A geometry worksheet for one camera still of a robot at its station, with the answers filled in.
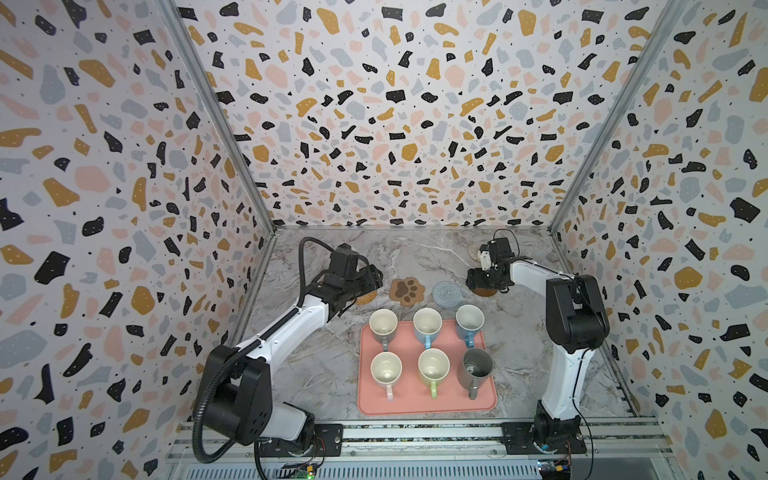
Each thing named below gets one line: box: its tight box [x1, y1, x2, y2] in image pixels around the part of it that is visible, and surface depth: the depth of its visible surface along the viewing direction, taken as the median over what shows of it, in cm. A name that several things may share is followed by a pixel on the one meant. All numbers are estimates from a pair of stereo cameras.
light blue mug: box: [455, 304, 485, 348], surface depth 88 cm
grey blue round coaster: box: [432, 281, 463, 309], surface depth 105 cm
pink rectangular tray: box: [358, 322, 497, 415], surface depth 81 cm
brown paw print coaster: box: [389, 276, 426, 307], surface depth 105 cm
